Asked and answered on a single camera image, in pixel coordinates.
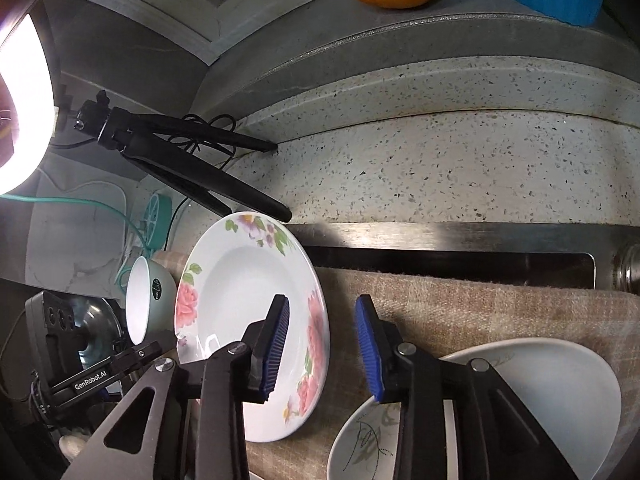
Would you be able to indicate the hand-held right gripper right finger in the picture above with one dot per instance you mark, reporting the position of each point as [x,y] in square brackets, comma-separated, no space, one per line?
[367,355]

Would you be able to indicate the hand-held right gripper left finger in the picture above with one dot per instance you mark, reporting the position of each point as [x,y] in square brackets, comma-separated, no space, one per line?
[277,350]

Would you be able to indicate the pink floral white plate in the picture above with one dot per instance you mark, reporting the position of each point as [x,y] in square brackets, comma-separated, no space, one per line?
[235,280]

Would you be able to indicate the white plate grey scroll print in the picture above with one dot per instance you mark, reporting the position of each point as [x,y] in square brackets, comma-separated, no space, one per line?
[565,390]

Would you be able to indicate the person's left hand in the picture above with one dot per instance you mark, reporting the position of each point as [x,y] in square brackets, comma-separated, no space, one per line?
[75,445]

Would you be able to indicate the glass pot lid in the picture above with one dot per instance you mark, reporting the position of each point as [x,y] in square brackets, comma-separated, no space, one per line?
[97,320]

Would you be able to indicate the white bowl grey leaf print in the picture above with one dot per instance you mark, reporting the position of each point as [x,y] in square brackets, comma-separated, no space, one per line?
[360,440]

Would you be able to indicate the plaid beige cloth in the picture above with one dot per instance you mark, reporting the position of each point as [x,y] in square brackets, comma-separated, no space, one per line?
[450,310]

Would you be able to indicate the mint green bowl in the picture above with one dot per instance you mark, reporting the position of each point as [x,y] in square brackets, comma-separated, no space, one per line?
[150,290]

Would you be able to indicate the stainless steel sink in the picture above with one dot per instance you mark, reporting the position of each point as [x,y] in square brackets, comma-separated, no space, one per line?
[450,235]

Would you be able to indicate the black tripod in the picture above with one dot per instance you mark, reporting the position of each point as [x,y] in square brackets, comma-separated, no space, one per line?
[220,187]

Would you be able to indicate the round steel sink fitting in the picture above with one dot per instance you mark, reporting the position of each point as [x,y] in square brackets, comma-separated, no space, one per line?
[627,267]

